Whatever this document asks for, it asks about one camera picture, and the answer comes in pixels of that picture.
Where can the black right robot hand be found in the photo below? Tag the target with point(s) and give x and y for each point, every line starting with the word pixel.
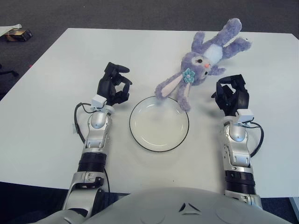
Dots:
pixel 240 98

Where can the white paper sheet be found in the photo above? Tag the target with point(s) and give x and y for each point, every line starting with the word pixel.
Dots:
pixel 7 29

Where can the white table leg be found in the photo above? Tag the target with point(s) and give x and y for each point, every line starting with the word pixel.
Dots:
pixel 294 210

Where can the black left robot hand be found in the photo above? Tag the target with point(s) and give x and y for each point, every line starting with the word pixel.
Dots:
pixel 109 86

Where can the grey robot torso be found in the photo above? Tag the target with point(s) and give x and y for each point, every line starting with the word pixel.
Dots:
pixel 163 205

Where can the white plate with black rim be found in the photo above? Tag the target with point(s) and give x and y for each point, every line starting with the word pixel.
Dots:
pixel 158 130

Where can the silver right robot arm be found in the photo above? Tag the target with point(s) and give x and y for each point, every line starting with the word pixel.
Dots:
pixel 236 149

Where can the brown and black box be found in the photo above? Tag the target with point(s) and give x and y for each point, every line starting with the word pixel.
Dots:
pixel 18 36

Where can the purple plush bunny doll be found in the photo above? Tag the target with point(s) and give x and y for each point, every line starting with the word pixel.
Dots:
pixel 198 65

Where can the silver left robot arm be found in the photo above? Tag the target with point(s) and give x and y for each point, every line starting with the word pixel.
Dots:
pixel 93 140

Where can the black chair base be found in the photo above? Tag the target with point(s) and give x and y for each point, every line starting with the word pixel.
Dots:
pixel 7 72

